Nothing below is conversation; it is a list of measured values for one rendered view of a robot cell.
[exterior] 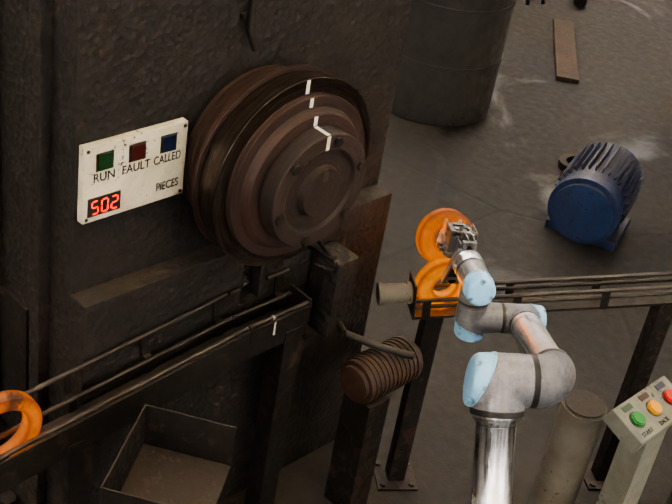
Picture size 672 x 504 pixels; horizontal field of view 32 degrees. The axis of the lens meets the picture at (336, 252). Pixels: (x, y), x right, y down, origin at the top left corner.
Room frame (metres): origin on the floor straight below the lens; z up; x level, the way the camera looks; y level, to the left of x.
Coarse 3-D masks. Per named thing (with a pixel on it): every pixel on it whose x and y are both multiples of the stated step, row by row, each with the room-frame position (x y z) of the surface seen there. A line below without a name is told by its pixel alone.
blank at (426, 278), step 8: (432, 264) 2.53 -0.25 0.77; (440, 264) 2.53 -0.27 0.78; (424, 272) 2.52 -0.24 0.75; (432, 272) 2.52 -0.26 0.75; (440, 272) 2.53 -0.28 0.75; (416, 280) 2.53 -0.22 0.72; (424, 280) 2.51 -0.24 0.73; (432, 280) 2.52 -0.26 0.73; (424, 288) 2.51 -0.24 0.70; (432, 288) 2.52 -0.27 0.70; (448, 288) 2.57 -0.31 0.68; (456, 288) 2.55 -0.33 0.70; (424, 296) 2.52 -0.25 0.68; (432, 296) 2.52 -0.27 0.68; (440, 296) 2.53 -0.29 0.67; (448, 296) 2.54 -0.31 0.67; (456, 296) 2.55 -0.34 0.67
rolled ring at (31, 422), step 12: (0, 396) 1.75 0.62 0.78; (12, 396) 1.76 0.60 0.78; (24, 396) 1.78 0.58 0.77; (0, 408) 1.73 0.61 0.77; (12, 408) 1.75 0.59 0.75; (24, 408) 1.77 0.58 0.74; (36, 408) 1.79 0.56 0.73; (24, 420) 1.79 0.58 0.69; (36, 420) 1.79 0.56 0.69; (24, 432) 1.78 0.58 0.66; (36, 432) 1.79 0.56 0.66; (12, 444) 1.76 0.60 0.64
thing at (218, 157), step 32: (256, 96) 2.21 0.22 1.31; (288, 96) 2.22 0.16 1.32; (352, 96) 2.37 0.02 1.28; (224, 128) 2.16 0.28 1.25; (256, 128) 2.16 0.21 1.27; (224, 160) 2.10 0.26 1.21; (224, 192) 2.11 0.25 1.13; (224, 224) 2.12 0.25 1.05; (256, 256) 2.20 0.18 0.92; (288, 256) 2.28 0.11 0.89
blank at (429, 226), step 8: (440, 208) 2.66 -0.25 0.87; (448, 208) 2.66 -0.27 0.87; (432, 216) 2.62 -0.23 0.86; (440, 216) 2.62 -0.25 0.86; (448, 216) 2.63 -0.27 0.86; (456, 216) 2.64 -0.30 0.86; (464, 216) 2.65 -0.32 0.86; (424, 224) 2.60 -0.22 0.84; (432, 224) 2.61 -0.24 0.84; (440, 224) 2.62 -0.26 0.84; (416, 232) 2.61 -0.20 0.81; (424, 232) 2.60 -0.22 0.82; (432, 232) 2.60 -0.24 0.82; (416, 240) 2.60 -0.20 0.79; (424, 240) 2.59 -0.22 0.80; (432, 240) 2.60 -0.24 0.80; (424, 248) 2.58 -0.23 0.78; (432, 248) 2.59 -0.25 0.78; (424, 256) 2.58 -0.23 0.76; (432, 256) 2.59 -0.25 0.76; (440, 256) 2.59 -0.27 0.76
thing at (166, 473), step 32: (160, 416) 1.86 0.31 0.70; (192, 416) 1.86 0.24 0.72; (128, 448) 1.76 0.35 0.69; (160, 448) 1.86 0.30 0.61; (192, 448) 1.85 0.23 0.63; (224, 448) 1.85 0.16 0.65; (128, 480) 1.76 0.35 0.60; (160, 480) 1.77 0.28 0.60; (192, 480) 1.79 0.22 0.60; (224, 480) 1.80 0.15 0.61
